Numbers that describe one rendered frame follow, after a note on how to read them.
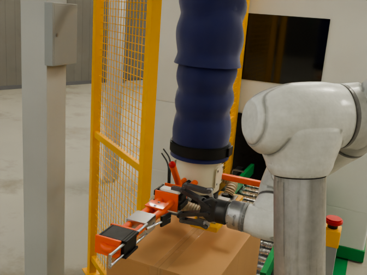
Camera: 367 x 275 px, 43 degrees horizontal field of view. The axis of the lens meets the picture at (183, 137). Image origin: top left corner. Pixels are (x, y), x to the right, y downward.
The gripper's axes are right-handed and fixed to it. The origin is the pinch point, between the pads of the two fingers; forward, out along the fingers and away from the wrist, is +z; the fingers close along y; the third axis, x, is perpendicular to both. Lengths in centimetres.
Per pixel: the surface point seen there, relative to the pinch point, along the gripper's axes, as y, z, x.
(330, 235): 20, -49, 46
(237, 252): 23.5, -20.1, 20.1
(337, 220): 14, -51, 48
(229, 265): 23.6, -19.8, 10.3
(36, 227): 61, 101, 58
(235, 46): -49, -10, 23
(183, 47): -47, 6, 17
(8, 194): 120, 242, 190
